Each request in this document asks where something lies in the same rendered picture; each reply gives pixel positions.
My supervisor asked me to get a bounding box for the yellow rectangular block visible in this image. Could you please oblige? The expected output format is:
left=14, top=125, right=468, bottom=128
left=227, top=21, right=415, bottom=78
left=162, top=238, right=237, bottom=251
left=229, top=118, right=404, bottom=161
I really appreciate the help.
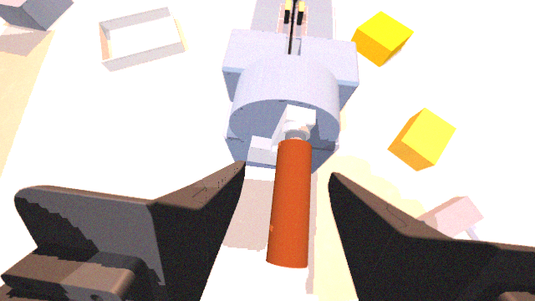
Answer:
left=351, top=11, right=414, bottom=67

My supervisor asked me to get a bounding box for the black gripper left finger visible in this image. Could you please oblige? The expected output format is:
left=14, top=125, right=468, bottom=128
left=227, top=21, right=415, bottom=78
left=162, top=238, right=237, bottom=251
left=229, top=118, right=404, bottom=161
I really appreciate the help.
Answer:
left=13, top=161, right=246, bottom=301

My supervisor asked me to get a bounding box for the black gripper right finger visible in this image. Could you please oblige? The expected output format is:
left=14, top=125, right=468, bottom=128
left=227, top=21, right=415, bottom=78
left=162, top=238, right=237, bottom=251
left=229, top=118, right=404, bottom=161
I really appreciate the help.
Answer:
left=328, top=172, right=535, bottom=301

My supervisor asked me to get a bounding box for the yellow cube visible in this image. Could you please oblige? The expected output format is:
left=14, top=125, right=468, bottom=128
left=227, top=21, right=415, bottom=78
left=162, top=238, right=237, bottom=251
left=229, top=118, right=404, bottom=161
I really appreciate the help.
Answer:
left=387, top=107, right=456, bottom=171

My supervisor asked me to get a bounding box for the cream shallow open tray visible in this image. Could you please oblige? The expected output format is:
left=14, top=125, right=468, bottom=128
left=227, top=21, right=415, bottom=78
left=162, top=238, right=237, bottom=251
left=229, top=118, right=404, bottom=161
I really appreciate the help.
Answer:
left=97, top=5, right=185, bottom=72

